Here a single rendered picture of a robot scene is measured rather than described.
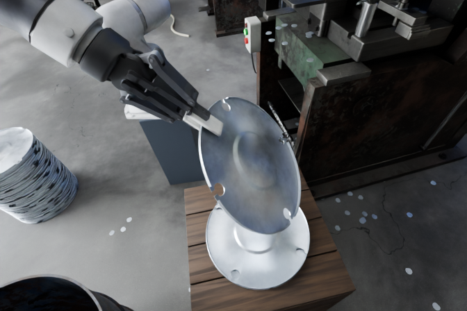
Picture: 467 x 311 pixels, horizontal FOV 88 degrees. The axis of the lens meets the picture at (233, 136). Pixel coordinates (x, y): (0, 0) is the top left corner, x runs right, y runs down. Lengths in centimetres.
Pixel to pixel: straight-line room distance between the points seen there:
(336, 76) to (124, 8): 61
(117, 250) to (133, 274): 13
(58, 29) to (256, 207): 40
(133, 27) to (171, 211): 80
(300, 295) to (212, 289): 22
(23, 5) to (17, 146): 99
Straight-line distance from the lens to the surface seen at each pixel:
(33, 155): 131
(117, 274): 121
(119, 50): 39
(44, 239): 145
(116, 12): 78
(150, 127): 98
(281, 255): 72
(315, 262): 75
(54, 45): 40
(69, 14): 39
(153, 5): 83
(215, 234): 75
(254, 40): 113
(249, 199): 46
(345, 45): 87
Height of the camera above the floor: 105
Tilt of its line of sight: 47 degrees down
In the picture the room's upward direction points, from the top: 6 degrees counter-clockwise
